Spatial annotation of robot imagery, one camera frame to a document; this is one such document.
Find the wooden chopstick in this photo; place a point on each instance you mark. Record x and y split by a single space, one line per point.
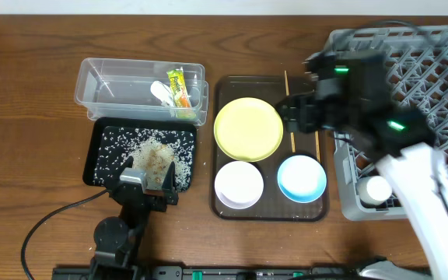
317 144
292 137

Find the grey dishwasher rack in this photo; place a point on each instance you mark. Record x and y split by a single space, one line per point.
417 73

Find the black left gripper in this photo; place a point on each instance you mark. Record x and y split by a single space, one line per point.
151 196

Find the dark brown serving tray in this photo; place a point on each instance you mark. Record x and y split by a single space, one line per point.
273 204

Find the yellow plate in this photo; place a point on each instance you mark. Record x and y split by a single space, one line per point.
248 129

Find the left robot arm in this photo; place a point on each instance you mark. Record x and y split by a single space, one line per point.
118 238

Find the rice food waste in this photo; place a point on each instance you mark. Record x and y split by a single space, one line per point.
153 150

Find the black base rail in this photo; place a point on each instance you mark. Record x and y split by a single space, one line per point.
378 268

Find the black waste tray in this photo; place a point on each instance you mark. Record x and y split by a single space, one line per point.
104 122

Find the clear plastic waste bin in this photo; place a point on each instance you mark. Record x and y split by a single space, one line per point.
111 87

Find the light blue bowl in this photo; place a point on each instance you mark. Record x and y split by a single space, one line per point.
301 179

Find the white cup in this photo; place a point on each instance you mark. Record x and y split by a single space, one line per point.
373 190

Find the green snack wrapper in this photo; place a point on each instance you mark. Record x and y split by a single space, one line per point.
179 93

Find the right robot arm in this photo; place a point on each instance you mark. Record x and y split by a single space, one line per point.
351 95

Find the pink bowl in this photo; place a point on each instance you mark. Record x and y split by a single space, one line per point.
239 185

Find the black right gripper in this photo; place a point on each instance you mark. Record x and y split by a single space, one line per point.
299 115

